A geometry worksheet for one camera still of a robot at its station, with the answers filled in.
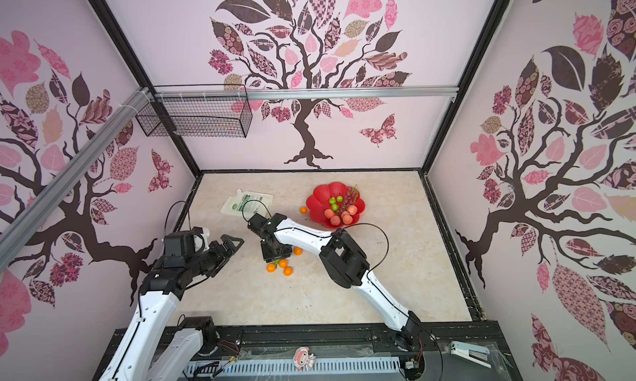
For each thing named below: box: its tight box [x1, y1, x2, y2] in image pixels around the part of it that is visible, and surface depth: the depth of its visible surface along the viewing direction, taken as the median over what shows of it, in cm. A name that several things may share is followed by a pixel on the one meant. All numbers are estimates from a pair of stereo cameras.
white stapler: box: [449, 340, 492, 369], surface depth 71 cm
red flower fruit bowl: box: [305, 181, 345, 229], surface depth 109 cm
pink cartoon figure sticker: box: [293, 346, 317, 371], surface depth 70 cm
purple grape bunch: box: [342, 183, 361, 213], surface depth 106 cm
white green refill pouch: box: [220, 188, 275, 218], surface depth 109 cm
